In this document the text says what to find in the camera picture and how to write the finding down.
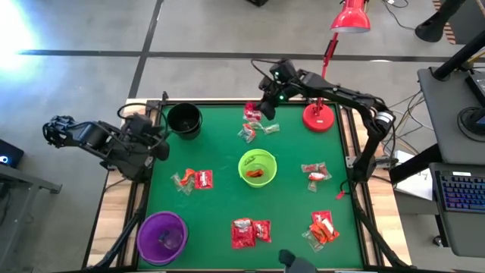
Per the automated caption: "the green plastic bucket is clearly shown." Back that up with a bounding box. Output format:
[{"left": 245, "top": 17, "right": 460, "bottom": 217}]
[{"left": 237, "top": 148, "right": 278, "bottom": 189}]

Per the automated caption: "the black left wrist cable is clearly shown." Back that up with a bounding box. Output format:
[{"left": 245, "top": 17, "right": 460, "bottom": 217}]
[{"left": 116, "top": 102, "right": 170, "bottom": 132}]

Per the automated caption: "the purple plastic bucket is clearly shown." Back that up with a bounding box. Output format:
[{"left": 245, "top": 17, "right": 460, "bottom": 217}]
[{"left": 136, "top": 211, "right": 189, "bottom": 266}]

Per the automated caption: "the black computer keyboard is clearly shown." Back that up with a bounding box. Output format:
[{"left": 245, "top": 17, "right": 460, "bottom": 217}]
[{"left": 428, "top": 162, "right": 485, "bottom": 259}]

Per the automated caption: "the black stand base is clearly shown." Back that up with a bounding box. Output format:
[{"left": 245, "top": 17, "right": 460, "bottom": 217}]
[{"left": 415, "top": 0, "right": 467, "bottom": 43}]

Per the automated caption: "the white paper sheet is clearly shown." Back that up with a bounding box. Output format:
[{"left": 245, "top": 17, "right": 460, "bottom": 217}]
[{"left": 393, "top": 150, "right": 435, "bottom": 202}]

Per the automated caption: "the green table mat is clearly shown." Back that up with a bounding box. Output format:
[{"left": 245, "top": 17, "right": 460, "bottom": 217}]
[{"left": 138, "top": 104, "right": 365, "bottom": 270}]

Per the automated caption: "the red desk lamp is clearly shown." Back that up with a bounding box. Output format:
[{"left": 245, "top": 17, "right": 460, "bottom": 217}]
[{"left": 302, "top": 0, "right": 371, "bottom": 133}]

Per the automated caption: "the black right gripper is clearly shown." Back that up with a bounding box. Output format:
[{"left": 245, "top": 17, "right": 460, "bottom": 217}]
[{"left": 258, "top": 58, "right": 304, "bottom": 122}]

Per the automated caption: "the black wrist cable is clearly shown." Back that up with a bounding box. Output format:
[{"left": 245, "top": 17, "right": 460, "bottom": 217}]
[
  {"left": 116, "top": 102, "right": 170, "bottom": 132},
  {"left": 250, "top": 58, "right": 283, "bottom": 83}
]

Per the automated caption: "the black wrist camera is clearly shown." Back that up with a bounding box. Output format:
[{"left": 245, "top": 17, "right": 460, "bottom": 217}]
[
  {"left": 258, "top": 77, "right": 274, "bottom": 96},
  {"left": 128, "top": 112, "right": 155, "bottom": 134}
]

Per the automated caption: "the black table frame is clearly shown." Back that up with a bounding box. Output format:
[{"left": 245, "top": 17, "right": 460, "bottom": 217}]
[{"left": 136, "top": 91, "right": 371, "bottom": 271}]

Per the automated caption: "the large red candy bag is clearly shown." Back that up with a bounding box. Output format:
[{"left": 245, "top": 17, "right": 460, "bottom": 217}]
[{"left": 230, "top": 226, "right": 256, "bottom": 250}]

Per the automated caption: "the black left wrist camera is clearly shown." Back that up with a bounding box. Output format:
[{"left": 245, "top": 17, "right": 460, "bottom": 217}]
[{"left": 128, "top": 112, "right": 155, "bottom": 134}]

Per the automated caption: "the black round base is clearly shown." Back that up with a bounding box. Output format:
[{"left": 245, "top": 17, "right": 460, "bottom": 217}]
[{"left": 457, "top": 105, "right": 485, "bottom": 138}]

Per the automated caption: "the gray metal desk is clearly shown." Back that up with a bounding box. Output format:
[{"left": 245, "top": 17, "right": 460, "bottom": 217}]
[{"left": 0, "top": 162, "right": 63, "bottom": 273}]

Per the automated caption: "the black stand pole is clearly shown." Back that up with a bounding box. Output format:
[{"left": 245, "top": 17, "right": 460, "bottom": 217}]
[{"left": 433, "top": 30, "right": 485, "bottom": 81}]

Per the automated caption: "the gray desk top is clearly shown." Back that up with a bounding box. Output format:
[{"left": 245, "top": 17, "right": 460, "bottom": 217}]
[{"left": 416, "top": 66, "right": 485, "bottom": 166}]

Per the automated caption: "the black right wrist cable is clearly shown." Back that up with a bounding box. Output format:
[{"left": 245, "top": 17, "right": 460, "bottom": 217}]
[{"left": 250, "top": 58, "right": 283, "bottom": 83}]

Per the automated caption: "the black plastic bucket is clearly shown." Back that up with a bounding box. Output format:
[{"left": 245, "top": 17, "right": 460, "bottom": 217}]
[{"left": 166, "top": 102, "right": 203, "bottom": 141}]

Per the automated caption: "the black device with light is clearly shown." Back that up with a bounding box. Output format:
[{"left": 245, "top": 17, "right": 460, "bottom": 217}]
[{"left": 0, "top": 139, "right": 25, "bottom": 169}]

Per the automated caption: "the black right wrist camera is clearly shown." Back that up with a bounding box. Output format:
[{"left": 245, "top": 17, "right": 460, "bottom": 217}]
[{"left": 258, "top": 77, "right": 274, "bottom": 96}]

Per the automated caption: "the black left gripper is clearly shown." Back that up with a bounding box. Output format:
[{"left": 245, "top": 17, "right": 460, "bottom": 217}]
[{"left": 130, "top": 128, "right": 171, "bottom": 168}]

